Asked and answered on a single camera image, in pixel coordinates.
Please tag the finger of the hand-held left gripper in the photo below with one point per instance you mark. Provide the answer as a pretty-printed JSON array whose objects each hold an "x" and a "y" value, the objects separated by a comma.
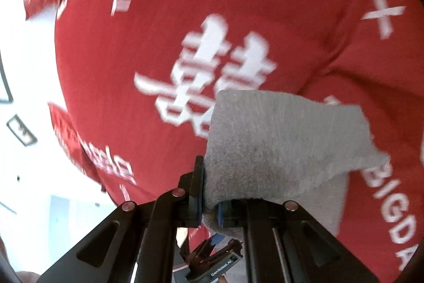
[{"x": 217, "y": 239}]

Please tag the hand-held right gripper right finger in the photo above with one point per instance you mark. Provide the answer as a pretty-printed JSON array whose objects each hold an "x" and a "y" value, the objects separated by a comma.
[{"x": 221, "y": 215}]

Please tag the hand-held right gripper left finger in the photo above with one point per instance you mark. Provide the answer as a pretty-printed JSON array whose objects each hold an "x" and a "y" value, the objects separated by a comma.
[{"x": 198, "y": 203}]

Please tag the grey fleece cloth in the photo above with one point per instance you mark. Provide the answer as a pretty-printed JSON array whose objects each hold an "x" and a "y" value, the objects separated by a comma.
[{"x": 281, "y": 150}]

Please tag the red printed blanket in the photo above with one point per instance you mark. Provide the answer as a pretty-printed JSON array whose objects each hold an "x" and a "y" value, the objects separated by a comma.
[{"x": 139, "y": 37}]

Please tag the small dark framed panel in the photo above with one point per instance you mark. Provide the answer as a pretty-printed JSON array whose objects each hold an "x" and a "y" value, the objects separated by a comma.
[{"x": 21, "y": 130}]

